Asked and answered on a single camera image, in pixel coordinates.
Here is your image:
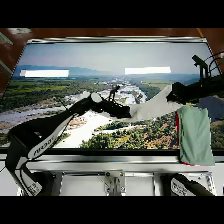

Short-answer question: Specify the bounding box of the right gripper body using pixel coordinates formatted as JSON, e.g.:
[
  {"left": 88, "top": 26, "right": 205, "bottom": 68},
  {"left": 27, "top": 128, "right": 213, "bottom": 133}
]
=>
[{"left": 165, "top": 82, "right": 190, "bottom": 105}]

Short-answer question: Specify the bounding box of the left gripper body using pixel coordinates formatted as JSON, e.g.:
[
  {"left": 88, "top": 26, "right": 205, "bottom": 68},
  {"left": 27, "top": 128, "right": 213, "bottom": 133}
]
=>
[{"left": 98, "top": 98, "right": 132, "bottom": 120}]

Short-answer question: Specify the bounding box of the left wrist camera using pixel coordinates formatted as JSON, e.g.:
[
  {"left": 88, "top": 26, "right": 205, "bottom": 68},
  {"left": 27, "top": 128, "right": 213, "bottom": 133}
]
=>
[{"left": 106, "top": 84, "right": 121, "bottom": 103}]

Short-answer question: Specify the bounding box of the white garment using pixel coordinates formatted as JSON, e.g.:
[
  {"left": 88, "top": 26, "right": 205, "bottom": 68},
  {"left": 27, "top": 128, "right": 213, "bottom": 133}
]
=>
[{"left": 127, "top": 84, "right": 185, "bottom": 123}]

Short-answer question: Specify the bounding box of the black cable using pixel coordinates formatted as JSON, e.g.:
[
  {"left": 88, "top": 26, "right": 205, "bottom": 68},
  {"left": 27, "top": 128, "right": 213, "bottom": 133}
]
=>
[{"left": 203, "top": 50, "right": 224, "bottom": 73}]

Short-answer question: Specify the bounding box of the silver frame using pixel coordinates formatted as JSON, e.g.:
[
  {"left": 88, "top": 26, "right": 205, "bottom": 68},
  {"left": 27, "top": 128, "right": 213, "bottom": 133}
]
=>
[{"left": 0, "top": 148, "right": 224, "bottom": 197}]

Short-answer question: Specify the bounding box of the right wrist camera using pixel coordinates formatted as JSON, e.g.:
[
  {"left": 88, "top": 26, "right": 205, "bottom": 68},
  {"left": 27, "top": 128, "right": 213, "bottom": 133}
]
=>
[{"left": 191, "top": 54, "right": 212, "bottom": 82}]

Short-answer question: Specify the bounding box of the green garment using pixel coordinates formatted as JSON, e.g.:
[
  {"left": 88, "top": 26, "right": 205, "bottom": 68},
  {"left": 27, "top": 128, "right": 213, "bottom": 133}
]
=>
[{"left": 176, "top": 105, "right": 216, "bottom": 167}]

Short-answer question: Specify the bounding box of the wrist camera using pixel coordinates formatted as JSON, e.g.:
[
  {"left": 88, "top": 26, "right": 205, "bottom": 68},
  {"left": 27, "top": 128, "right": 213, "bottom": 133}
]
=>
[
  {"left": 106, "top": 84, "right": 121, "bottom": 103},
  {"left": 191, "top": 54, "right": 212, "bottom": 82}
]

